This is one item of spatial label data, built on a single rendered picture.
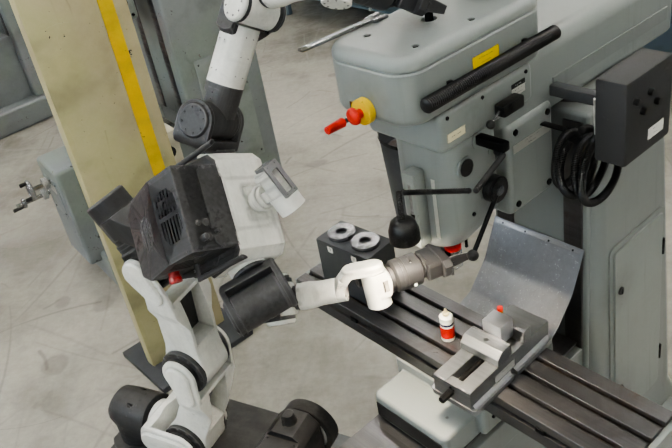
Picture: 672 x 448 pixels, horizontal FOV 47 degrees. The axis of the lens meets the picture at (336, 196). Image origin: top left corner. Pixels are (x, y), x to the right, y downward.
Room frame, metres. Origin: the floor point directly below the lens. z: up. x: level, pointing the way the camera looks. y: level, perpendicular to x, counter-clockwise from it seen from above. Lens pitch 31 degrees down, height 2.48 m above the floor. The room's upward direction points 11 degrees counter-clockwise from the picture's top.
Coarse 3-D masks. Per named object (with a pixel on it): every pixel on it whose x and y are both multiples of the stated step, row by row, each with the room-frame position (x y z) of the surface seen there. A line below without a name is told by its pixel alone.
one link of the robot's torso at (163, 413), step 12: (168, 396) 1.89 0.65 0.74; (156, 408) 1.84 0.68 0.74; (168, 408) 1.84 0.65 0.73; (156, 420) 1.79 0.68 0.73; (168, 420) 1.83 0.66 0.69; (144, 432) 1.77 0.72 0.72; (156, 432) 1.74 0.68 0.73; (144, 444) 1.77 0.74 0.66; (156, 444) 1.74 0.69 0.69; (168, 444) 1.71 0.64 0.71; (180, 444) 1.69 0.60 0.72
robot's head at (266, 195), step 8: (264, 176) 1.50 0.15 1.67; (280, 176) 1.52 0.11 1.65; (264, 184) 1.51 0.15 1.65; (272, 184) 1.50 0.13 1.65; (288, 184) 1.51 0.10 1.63; (256, 192) 1.53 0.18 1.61; (264, 192) 1.52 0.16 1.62; (272, 192) 1.50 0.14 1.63; (280, 192) 1.49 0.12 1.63; (296, 192) 1.50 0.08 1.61; (256, 200) 1.52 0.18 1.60; (264, 200) 1.52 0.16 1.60; (272, 200) 1.50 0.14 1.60; (280, 200) 1.48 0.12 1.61; (288, 200) 1.48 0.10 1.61; (296, 200) 1.48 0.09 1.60; (304, 200) 1.50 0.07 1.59; (264, 208) 1.52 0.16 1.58; (280, 208) 1.48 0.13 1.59; (288, 208) 1.47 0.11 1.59; (296, 208) 1.47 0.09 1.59
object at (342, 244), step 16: (336, 224) 2.08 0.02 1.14; (320, 240) 2.03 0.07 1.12; (336, 240) 2.00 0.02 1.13; (352, 240) 1.98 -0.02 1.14; (368, 240) 1.98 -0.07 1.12; (384, 240) 1.96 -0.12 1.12; (320, 256) 2.04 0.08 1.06; (336, 256) 1.98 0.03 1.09; (352, 256) 1.93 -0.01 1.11; (368, 256) 1.90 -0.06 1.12; (384, 256) 1.93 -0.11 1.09; (336, 272) 1.99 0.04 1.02; (352, 288) 1.95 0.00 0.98
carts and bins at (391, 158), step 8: (384, 136) 3.76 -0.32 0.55; (384, 144) 3.55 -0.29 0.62; (392, 144) 3.75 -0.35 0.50; (384, 152) 3.59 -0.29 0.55; (392, 152) 3.51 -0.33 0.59; (384, 160) 3.63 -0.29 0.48; (392, 160) 3.52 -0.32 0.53; (392, 168) 3.54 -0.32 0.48; (392, 176) 3.55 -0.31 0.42; (400, 176) 3.50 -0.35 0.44; (392, 184) 3.57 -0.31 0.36; (400, 184) 3.51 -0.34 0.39; (392, 192) 3.60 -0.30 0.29
